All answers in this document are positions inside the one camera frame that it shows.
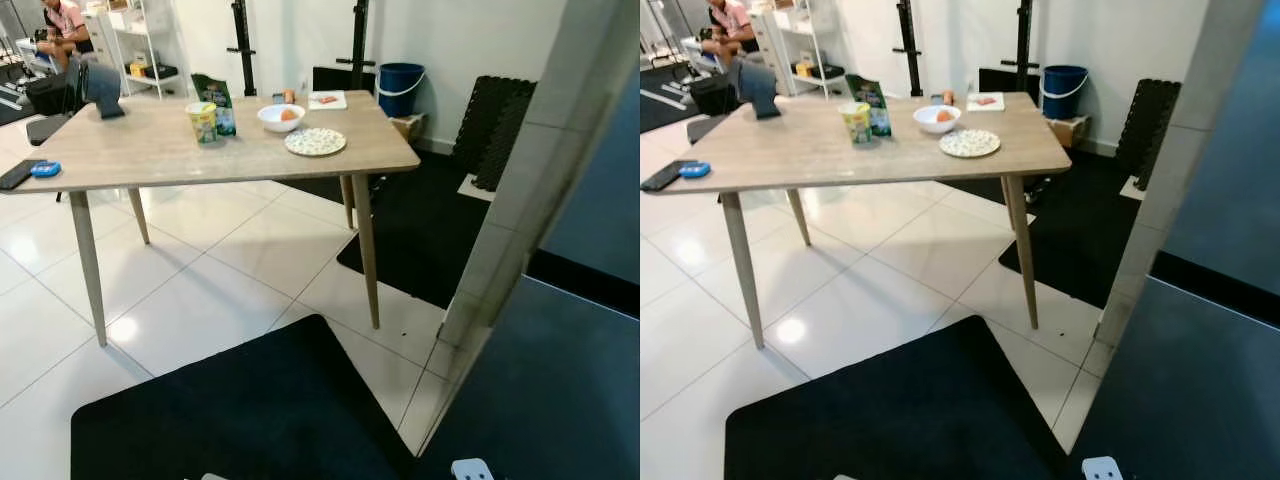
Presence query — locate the yellow-green lidded cup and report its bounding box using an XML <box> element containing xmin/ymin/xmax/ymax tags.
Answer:
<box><xmin>840</xmin><ymin>102</ymin><xmax>873</xmax><ymax>147</ymax></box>
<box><xmin>186</xmin><ymin>102</ymin><xmax>219</xmax><ymax>146</ymax></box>

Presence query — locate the white bowl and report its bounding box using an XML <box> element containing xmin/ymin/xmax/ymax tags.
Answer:
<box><xmin>257</xmin><ymin>103</ymin><xmax>307</xmax><ymax>134</ymax></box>
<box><xmin>913</xmin><ymin>104</ymin><xmax>963</xmax><ymax>135</ymax></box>

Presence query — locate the black phone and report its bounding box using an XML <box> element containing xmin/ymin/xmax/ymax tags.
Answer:
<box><xmin>640</xmin><ymin>160</ymin><xmax>699</xmax><ymax>193</ymax></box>
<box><xmin>0</xmin><ymin>159</ymin><xmax>47</xmax><ymax>192</ymax></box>

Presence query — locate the black office chair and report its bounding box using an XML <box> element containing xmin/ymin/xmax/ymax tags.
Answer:
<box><xmin>22</xmin><ymin>55</ymin><xmax>91</xmax><ymax>146</ymax></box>
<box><xmin>688</xmin><ymin>70</ymin><xmax>741</xmax><ymax>146</ymax></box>

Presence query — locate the black foam mat stack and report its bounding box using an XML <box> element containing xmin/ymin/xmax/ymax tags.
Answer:
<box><xmin>452</xmin><ymin>75</ymin><xmax>538</xmax><ymax>193</ymax></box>
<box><xmin>1113</xmin><ymin>80</ymin><xmax>1183</xmax><ymax>196</ymax></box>

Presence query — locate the grey stand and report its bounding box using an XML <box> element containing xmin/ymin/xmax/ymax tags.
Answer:
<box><xmin>78</xmin><ymin>55</ymin><xmax>127</xmax><ymax>121</ymax></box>
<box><xmin>735</xmin><ymin>55</ymin><xmax>783</xmax><ymax>121</ymax></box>

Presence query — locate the black floor mat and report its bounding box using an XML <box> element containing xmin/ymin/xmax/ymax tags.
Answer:
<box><xmin>275</xmin><ymin>150</ymin><xmax>501</xmax><ymax>313</ymax></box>
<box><xmin>724</xmin><ymin>315</ymin><xmax>1071</xmax><ymax>480</ymax></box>
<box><xmin>70</xmin><ymin>314</ymin><xmax>421</xmax><ymax>480</ymax></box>
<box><xmin>935</xmin><ymin>170</ymin><xmax>1166</xmax><ymax>311</ymax></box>

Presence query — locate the person in pink shirt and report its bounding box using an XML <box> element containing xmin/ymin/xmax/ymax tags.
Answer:
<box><xmin>700</xmin><ymin>0</ymin><xmax>756</xmax><ymax>61</ymax></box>
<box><xmin>35</xmin><ymin>0</ymin><xmax>94</xmax><ymax>73</ymax></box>

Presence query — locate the white shelf rack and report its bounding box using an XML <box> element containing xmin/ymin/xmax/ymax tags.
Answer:
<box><xmin>750</xmin><ymin>0</ymin><xmax>846</xmax><ymax>99</ymax></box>
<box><xmin>85</xmin><ymin>0</ymin><xmax>183</xmax><ymax>99</ymax></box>

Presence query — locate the dark green snack bag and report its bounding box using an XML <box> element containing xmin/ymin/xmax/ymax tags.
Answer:
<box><xmin>845</xmin><ymin>74</ymin><xmax>893</xmax><ymax>138</ymax></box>
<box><xmin>191</xmin><ymin>73</ymin><xmax>238</xmax><ymax>138</ymax></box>

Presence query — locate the blue bucket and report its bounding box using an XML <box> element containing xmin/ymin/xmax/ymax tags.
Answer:
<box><xmin>1040</xmin><ymin>65</ymin><xmax>1090</xmax><ymax>121</ymax></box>
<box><xmin>377</xmin><ymin>63</ymin><xmax>427</xmax><ymax>119</ymax></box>

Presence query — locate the black stand pole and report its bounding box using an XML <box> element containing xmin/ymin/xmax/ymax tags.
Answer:
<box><xmin>226</xmin><ymin>0</ymin><xmax>257</xmax><ymax>98</ymax></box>
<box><xmin>1003</xmin><ymin>0</ymin><xmax>1041</xmax><ymax>96</ymax></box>
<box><xmin>336</xmin><ymin>0</ymin><xmax>379</xmax><ymax>93</ymax></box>
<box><xmin>893</xmin><ymin>0</ymin><xmax>923</xmax><ymax>98</ymax></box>

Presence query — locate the patterned round plate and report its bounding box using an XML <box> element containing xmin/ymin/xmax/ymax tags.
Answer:
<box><xmin>284</xmin><ymin>127</ymin><xmax>348</xmax><ymax>158</ymax></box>
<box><xmin>938</xmin><ymin>129</ymin><xmax>1002</xmax><ymax>159</ymax></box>

